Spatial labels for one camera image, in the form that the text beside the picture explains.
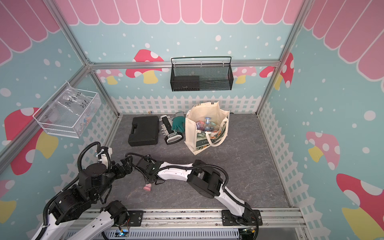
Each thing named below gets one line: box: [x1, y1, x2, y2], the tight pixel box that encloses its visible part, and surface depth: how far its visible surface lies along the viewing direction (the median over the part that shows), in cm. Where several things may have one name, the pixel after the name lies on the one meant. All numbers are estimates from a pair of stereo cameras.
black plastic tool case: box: [128, 115, 160, 147], surface depth 105 cm
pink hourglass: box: [142, 183, 152, 192], surface depth 84 cm
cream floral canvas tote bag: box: [184, 101, 230, 156], surface depth 94 cm
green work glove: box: [171, 116, 186, 133], surface depth 114 cm
